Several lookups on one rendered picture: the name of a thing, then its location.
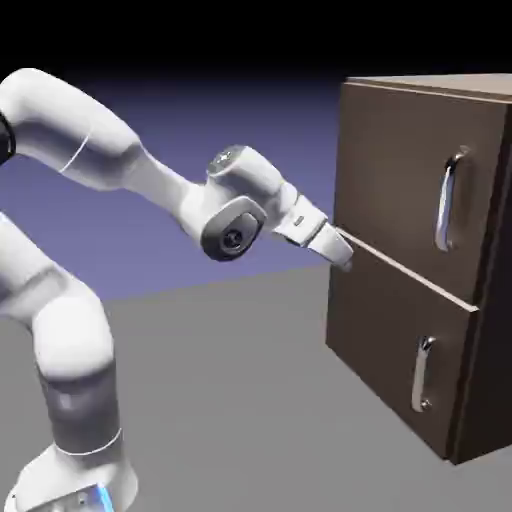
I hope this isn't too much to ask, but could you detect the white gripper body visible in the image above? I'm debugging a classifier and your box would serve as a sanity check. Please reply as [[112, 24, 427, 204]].
[[308, 222, 355, 270]]

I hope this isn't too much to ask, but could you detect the large brown cabinet door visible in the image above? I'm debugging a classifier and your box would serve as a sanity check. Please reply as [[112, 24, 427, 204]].
[[332, 81, 512, 306]]

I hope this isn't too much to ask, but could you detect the small brown cabinet door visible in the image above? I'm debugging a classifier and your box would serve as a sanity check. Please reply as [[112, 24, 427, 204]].
[[324, 233, 480, 461]]

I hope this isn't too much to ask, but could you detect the dark brown wooden cabinet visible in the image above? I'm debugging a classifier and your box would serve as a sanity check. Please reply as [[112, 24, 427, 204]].
[[324, 72, 512, 466]]

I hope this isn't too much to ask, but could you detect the long curved silver handle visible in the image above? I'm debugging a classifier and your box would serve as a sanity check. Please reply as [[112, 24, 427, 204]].
[[433, 145, 470, 253]]

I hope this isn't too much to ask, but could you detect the short curved silver handle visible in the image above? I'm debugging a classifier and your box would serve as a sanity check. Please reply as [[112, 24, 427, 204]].
[[410, 334, 437, 414]]

